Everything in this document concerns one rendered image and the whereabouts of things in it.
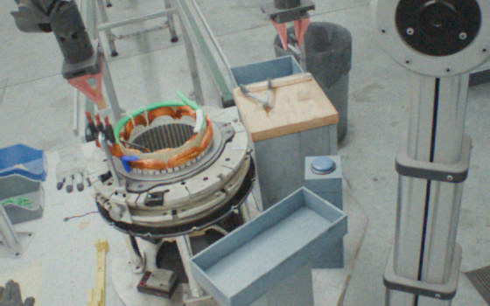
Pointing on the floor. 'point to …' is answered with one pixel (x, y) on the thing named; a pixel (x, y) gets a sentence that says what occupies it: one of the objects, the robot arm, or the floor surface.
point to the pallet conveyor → (191, 33)
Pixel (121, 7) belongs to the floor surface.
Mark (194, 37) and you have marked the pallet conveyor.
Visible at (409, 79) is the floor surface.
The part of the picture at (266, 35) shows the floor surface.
